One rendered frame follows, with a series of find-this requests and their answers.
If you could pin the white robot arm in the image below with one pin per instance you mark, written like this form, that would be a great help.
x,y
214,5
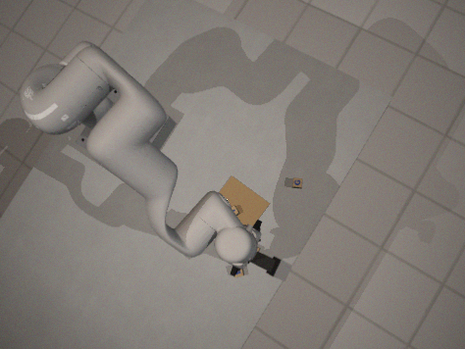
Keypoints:
x,y
120,142

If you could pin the tan mat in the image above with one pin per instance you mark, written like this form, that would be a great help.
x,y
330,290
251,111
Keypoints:
x,y
250,205

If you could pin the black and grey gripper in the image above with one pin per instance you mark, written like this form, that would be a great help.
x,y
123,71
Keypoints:
x,y
256,232

